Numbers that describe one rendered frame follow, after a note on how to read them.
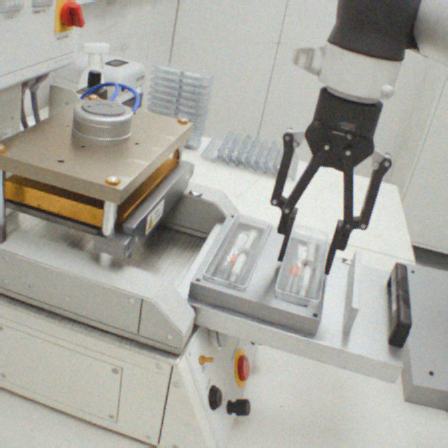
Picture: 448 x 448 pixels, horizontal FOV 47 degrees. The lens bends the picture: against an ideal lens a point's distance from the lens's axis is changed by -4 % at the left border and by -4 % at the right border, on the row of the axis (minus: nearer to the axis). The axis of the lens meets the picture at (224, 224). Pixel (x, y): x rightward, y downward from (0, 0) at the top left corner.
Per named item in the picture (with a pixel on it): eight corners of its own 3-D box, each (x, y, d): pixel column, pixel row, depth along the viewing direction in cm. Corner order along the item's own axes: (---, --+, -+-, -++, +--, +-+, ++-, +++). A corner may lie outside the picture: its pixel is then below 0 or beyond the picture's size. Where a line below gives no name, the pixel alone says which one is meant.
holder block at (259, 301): (187, 297, 67) (190, 280, 66) (226, 227, 84) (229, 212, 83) (315, 336, 65) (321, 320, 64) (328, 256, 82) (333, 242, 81)
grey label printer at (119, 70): (49, 109, 165) (52, 56, 157) (81, 95, 183) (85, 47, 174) (118, 128, 161) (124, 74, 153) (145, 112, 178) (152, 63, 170)
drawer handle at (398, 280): (387, 344, 66) (398, 320, 64) (386, 282, 79) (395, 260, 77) (402, 349, 66) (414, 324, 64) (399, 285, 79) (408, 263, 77)
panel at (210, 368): (221, 459, 72) (184, 354, 65) (262, 330, 98) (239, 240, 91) (234, 459, 71) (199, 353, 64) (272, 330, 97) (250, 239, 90)
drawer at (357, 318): (167, 320, 68) (176, 271, 65) (212, 241, 87) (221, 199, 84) (392, 389, 64) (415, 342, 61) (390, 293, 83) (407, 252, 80)
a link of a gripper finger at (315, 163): (335, 147, 62) (325, 140, 62) (287, 219, 68) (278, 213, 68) (337, 137, 65) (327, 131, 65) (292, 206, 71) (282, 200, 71)
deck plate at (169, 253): (-131, 254, 69) (-132, 249, 68) (9, 167, 99) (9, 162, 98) (177, 367, 63) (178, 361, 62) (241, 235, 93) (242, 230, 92)
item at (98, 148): (-55, 203, 66) (-61, 107, 60) (62, 132, 93) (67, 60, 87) (114, 258, 63) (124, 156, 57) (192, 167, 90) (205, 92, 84)
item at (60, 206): (3, 207, 68) (3, 139, 63) (82, 152, 87) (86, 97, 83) (123, 245, 66) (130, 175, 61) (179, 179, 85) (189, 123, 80)
